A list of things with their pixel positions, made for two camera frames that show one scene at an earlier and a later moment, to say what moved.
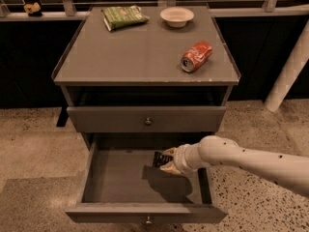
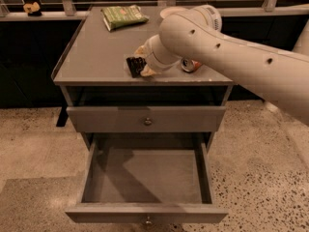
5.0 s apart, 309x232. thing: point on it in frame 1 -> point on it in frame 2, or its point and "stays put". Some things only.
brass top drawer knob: (148, 121) stays put
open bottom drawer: (124, 187) stays put
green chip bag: (122, 16) stays put
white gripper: (181, 159) -> (150, 56)
